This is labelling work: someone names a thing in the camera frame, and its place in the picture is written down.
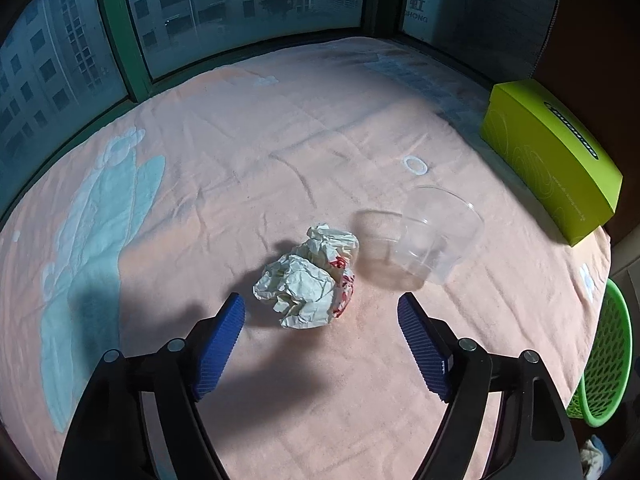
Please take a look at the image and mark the green plastic basket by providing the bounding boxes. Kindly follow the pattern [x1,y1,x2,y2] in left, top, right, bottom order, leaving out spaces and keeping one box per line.
[565,277,633,428]

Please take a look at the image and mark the white cloth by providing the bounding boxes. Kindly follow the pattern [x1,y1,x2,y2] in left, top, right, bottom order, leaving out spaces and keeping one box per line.
[580,435,613,480]

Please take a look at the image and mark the green window frame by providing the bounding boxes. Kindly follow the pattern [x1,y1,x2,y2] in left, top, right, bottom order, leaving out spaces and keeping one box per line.
[0,0,416,231]

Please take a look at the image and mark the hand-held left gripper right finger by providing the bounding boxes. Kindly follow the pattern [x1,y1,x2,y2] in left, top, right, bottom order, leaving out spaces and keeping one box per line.
[396,292,586,480]

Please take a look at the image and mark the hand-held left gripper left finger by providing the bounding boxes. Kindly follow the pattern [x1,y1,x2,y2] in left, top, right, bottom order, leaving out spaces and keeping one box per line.
[56,292,247,480]

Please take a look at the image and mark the green cardboard box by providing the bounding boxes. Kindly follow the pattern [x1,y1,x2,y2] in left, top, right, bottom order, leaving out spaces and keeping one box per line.
[481,79,624,248]

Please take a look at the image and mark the pale window sign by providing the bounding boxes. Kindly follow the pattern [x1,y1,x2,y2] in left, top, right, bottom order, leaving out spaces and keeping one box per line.
[400,0,566,46]

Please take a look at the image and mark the clear plastic cup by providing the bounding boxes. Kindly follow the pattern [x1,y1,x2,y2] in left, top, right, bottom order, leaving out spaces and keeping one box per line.
[389,185,486,286]

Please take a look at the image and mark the pink printed blanket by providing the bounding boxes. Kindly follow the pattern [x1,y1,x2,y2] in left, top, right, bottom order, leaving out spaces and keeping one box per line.
[0,35,613,480]

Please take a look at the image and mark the white paper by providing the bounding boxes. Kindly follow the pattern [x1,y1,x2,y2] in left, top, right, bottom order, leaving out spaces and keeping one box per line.
[252,224,361,331]

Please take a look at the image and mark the dark brown board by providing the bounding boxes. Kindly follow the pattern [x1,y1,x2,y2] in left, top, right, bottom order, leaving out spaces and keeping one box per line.
[532,0,640,281]

